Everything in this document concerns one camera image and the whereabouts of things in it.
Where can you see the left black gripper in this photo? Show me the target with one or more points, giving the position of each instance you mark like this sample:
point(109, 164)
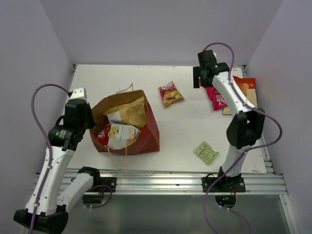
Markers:
point(88, 110)

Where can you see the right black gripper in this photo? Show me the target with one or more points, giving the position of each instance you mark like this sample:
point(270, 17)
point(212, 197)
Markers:
point(196, 80)

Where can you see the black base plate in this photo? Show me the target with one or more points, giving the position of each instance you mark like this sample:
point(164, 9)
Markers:
point(225, 185)
point(102, 186)

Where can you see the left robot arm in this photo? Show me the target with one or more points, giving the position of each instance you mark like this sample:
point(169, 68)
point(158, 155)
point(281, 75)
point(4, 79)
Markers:
point(48, 208)

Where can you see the red paper bag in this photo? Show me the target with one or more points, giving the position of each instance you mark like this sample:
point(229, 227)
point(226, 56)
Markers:
point(148, 139)

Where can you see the brown kraft chips bag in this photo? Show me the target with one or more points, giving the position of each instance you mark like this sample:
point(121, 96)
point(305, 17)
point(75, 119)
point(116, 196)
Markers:
point(128, 114)

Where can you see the orange beige chips bag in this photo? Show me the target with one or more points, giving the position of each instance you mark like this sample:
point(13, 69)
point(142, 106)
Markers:
point(246, 89)

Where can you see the pink REAL chips bag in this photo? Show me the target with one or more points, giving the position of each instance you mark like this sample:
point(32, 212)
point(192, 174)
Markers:
point(215, 97)

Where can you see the green small sachet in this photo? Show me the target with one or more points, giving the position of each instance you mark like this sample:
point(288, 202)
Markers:
point(205, 152)

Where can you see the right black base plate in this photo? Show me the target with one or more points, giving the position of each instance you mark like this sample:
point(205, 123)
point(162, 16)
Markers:
point(225, 185)

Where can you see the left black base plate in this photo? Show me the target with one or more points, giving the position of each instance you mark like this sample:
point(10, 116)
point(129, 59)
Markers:
point(102, 186)

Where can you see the red white chips bag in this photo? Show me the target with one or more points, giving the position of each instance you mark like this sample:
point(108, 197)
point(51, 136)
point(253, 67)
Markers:
point(118, 136)

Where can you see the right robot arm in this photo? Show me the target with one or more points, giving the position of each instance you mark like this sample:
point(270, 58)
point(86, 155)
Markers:
point(244, 130)

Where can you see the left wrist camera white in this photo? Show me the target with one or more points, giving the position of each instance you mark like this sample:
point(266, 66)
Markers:
point(78, 93)

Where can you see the orange yellow candy packet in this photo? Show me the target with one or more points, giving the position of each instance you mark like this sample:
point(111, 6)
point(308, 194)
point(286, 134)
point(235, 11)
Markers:
point(170, 94)

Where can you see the aluminium mounting rail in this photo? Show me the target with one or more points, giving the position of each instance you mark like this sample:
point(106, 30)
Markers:
point(182, 183)

